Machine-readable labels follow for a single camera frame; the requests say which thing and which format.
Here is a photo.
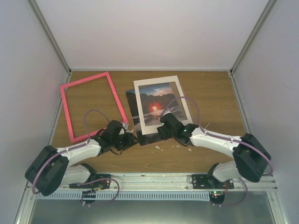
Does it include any sunset landscape photo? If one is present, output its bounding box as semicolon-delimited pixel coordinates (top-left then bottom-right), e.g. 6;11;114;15
126;82;192;146

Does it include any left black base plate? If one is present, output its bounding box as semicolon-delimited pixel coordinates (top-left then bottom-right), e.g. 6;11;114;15
69;174;111;190

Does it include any right vertical aluminium post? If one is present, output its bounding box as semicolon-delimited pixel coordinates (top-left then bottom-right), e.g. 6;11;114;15
229;0;277;75

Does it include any vertical aluminium post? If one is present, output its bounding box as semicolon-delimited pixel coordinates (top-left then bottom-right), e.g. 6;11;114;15
28;0;71;75
229;0;277;75

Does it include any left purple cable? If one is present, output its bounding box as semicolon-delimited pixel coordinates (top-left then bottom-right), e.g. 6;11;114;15
31;109;113;194

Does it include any white paper mat border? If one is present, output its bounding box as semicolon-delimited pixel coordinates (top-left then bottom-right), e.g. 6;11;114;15
134;76;183;134

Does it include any left vertical aluminium post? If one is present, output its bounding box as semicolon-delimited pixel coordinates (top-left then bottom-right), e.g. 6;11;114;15
28;0;71;75

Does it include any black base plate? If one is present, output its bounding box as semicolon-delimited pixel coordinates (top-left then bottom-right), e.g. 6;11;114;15
69;174;111;190
188;174;235;189

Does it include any aluminium mounting rail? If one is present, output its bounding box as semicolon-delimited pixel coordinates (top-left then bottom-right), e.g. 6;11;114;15
25;171;278;192

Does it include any purple cable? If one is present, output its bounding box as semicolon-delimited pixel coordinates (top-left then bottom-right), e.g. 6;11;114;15
161;96;274;176
31;109;113;194

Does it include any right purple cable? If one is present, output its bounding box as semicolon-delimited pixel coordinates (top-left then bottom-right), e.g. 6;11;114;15
161;96;274;176

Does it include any grey slotted cable duct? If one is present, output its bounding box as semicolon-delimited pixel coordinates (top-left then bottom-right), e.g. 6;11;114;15
37;190;210;202

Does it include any pink picture frame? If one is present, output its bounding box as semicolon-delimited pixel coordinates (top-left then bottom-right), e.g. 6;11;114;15
60;71;128;143

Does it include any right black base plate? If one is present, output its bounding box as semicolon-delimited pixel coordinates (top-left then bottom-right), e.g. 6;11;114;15
188;174;235;189

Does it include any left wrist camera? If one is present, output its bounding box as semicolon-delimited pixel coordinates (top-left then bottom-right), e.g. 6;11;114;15
122;123;129;130

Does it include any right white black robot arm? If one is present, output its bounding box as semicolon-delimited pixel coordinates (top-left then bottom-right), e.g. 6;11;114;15
157;112;271;189

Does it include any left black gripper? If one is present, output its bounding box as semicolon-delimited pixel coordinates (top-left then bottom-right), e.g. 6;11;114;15
111;132;140;151

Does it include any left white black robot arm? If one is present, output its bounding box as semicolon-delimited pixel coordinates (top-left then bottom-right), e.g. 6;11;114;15
25;120;138;196

